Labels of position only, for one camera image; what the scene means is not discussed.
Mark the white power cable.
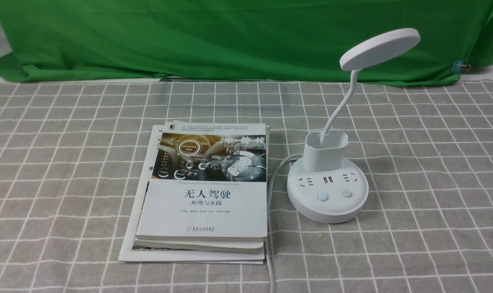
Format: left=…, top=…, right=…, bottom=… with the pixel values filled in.
left=266, top=154, right=303, bottom=293

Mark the green backdrop cloth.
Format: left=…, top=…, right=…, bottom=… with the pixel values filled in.
left=0, top=0, right=493, bottom=86

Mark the white desk lamp socket base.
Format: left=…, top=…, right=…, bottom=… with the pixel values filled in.
left=287, top=28, right=421, bottom=224

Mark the blue binder clip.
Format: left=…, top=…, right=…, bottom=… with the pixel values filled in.
left=451, top=59, right=471, bottom=74

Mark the grey checked tablecloth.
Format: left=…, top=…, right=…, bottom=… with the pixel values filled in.
left=0, top=81, right=493, bottom=293

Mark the self-driving textbook top book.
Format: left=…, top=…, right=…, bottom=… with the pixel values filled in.
left=136, top=123, right=268, bottom=242

